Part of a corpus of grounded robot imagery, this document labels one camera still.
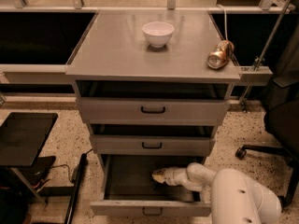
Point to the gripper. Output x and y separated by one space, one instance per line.
171 176

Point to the gold can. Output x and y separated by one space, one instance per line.
220 55

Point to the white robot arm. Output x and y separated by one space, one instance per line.
235 197

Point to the bottom grey drawer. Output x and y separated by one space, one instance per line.
127 191

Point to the grey drawer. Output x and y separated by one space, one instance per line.
127 191
169 140
153 103

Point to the middle grey drawer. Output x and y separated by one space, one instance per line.
169 140

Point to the grey drawer cabinet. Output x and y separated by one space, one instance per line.
115 49

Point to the top grey drawer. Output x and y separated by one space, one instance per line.
153 103

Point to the black pole on floor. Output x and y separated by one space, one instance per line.
74 196

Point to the black office chair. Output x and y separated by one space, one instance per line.
282 113

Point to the white ceramic bowl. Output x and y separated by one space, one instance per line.
157 33

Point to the black side table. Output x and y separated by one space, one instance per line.
22 137

